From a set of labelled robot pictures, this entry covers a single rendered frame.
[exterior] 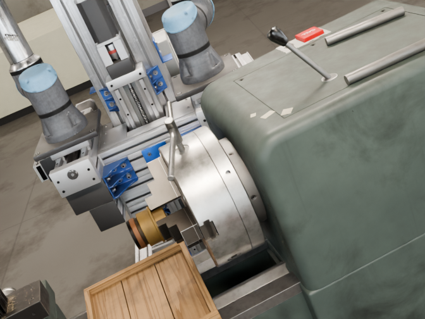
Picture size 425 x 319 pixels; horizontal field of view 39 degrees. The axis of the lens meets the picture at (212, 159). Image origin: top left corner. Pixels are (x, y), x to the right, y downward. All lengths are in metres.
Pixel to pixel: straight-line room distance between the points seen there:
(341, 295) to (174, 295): 0.41
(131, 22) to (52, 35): 5.11
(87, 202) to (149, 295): 0.53
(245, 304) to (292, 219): 0.26
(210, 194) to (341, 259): 0.33
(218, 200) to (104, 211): 0.79
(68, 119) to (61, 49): 5.24
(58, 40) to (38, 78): 5.24
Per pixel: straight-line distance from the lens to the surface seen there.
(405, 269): 1.49
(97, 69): 2.15
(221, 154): 1.31
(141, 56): 2.13
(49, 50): 7.25
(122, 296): 1.64
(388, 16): 1.57
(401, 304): 1.54
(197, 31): 1.94
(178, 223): 1.35
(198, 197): 1.29
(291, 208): 1.27
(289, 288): 1.43
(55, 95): 2.00
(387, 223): 1.40
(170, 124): 1.30
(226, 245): 1.34
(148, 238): 1.41
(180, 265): 1.63
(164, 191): 1.43
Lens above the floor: 1.76
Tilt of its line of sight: 25 degrees down
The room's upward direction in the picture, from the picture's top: 24 degrees counter-clockwise
